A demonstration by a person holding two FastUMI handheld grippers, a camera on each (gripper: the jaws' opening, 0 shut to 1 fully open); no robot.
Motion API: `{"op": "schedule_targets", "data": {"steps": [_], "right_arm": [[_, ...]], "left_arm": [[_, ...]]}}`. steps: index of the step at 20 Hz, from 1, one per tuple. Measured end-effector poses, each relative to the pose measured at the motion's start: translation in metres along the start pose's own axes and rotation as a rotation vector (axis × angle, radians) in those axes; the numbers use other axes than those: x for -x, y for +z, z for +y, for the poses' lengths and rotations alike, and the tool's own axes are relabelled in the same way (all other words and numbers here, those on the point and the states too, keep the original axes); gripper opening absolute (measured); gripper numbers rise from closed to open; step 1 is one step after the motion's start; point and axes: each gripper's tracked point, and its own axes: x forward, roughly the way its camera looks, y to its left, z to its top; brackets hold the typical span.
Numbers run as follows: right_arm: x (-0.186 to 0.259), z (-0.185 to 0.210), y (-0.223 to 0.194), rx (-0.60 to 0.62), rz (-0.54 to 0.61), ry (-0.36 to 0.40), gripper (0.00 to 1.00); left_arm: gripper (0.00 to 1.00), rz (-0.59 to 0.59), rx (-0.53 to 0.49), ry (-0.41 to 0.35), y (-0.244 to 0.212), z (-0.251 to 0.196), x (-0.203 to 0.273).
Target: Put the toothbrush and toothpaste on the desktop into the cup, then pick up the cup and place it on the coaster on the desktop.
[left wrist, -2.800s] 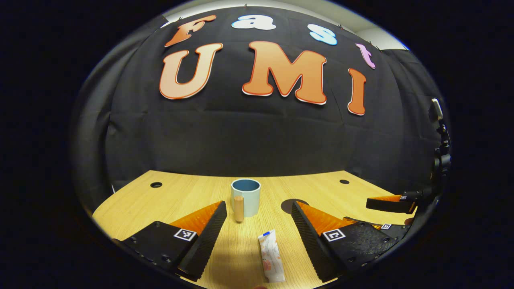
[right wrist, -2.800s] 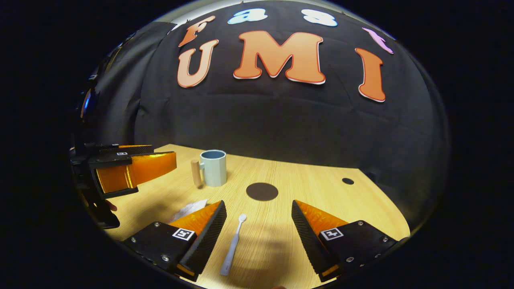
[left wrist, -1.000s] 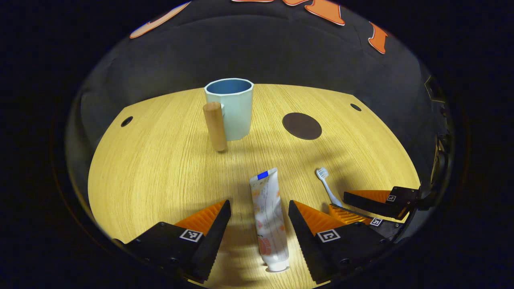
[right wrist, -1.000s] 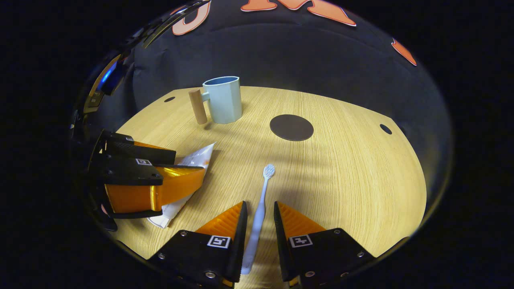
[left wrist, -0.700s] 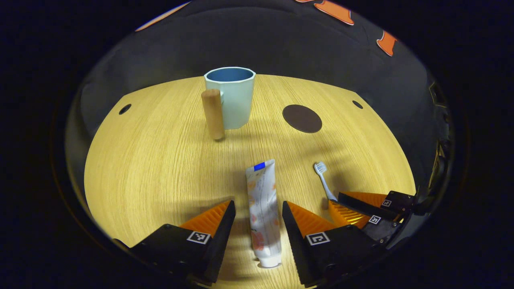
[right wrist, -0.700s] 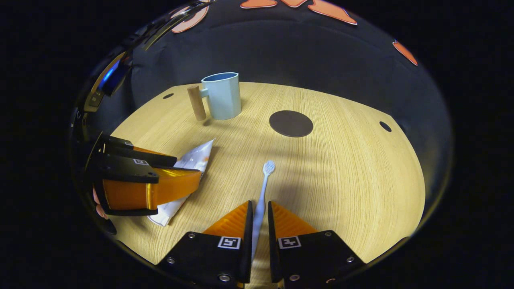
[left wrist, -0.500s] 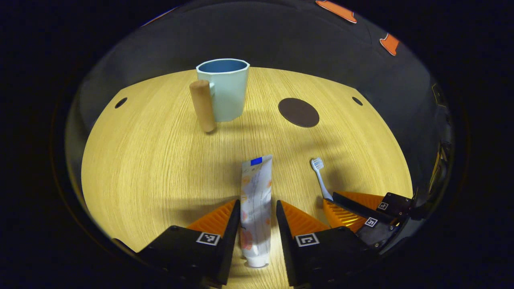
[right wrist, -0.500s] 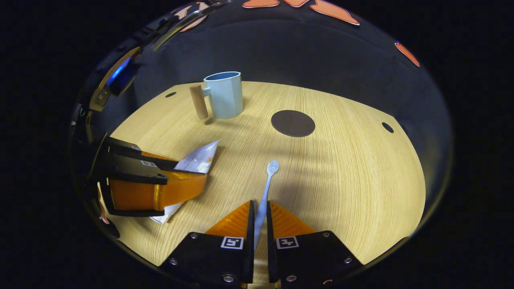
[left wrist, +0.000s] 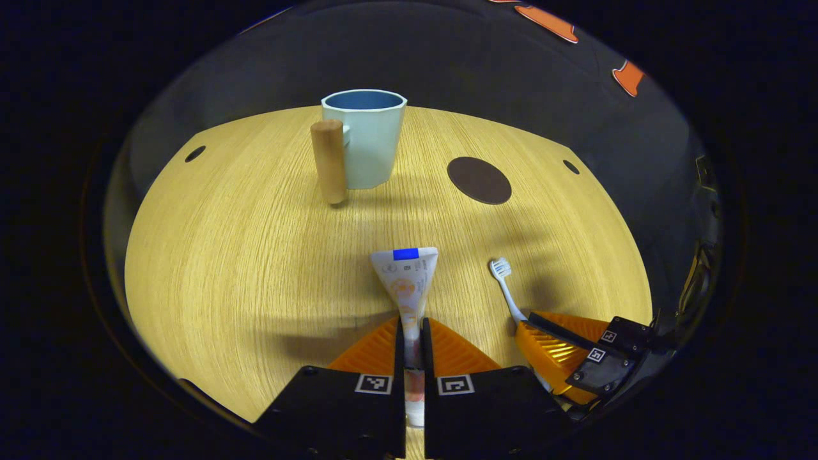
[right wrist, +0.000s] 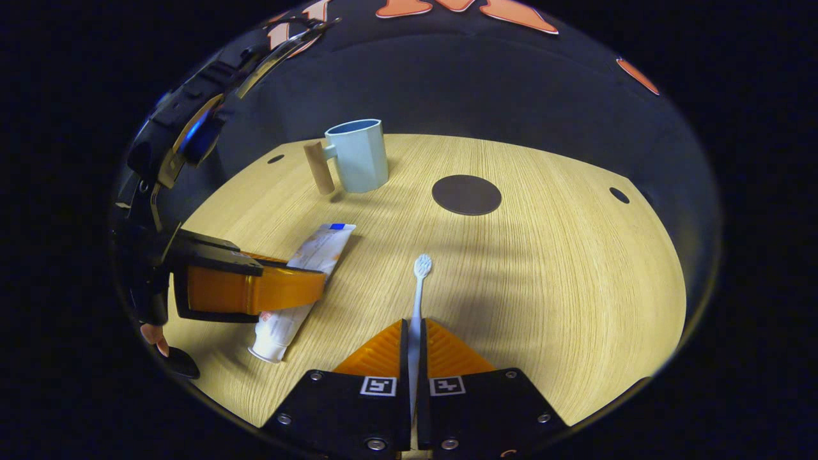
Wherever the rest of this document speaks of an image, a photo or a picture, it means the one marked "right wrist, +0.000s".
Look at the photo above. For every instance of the white toothbrush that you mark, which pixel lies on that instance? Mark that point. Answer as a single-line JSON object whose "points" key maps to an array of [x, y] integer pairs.
{"points": [[418, 300]]}

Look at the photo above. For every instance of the dark round coaster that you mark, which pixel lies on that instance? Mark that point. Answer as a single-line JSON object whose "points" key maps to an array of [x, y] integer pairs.
{"points": [[466, 195]]}

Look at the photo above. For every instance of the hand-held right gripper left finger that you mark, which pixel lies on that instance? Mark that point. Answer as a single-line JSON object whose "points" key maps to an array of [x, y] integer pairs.
{"points": [[405, 409]]}

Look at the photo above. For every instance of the light blue cup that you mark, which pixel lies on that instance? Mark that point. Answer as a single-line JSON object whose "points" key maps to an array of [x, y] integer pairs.
{"points": [[361, 160]]}

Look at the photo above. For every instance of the white toothpaste tube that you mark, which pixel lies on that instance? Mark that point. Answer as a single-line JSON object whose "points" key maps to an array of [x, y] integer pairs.
{"points": [[319, 252]]}

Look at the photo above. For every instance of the black backdrop cloth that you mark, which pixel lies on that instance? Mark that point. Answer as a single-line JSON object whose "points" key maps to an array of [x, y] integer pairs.
{"points": [[479, 96]]}

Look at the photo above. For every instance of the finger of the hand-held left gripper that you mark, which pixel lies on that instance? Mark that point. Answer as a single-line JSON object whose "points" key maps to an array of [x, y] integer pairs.
{"points": [[255, 287]]}

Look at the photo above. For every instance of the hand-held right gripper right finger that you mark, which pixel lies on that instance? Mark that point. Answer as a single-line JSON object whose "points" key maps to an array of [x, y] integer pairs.
{"points": [[424, 409]]}

